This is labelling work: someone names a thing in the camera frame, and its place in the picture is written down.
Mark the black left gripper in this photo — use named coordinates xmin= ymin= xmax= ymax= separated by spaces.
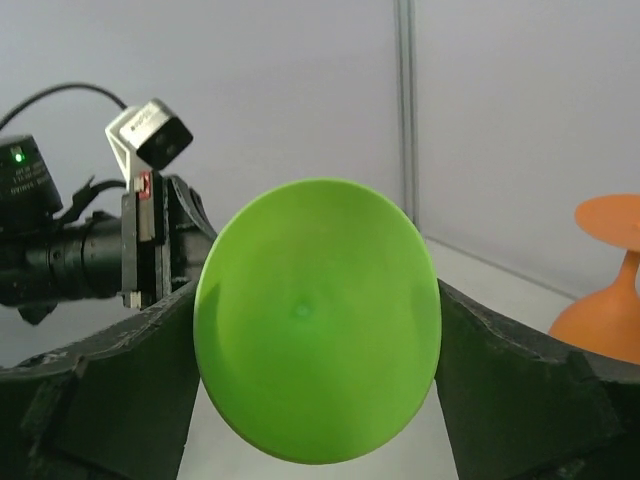
xmin=121 ymin=172 xmax=217 ymax=308

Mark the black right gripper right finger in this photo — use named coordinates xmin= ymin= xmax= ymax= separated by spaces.
xmin=436 ymin=282 xmax=639 ymax=480

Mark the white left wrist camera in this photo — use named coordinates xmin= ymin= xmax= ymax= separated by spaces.
xmin=105 ymin=98 xmax=193 ymax=185

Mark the orange plastic wine glass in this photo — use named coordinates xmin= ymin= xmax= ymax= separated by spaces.
xmin=549 ymin=193 xmax=639 ymax=364

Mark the black left camera cable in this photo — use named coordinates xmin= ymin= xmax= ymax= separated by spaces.
xmin=0 ymin=82 xmax=129 ymax=131

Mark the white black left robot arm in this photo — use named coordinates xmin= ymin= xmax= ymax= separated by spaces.
xmin=1 ymin=135 xmax=216 ymax=325

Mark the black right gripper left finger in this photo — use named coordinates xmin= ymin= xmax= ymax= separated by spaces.
xmin=1 ymin=283 xmax=199 ymax=479

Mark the green plastic wine glass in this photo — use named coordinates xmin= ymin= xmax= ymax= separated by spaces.
xmin=194 ymin=178 xmax=442 ymax=465

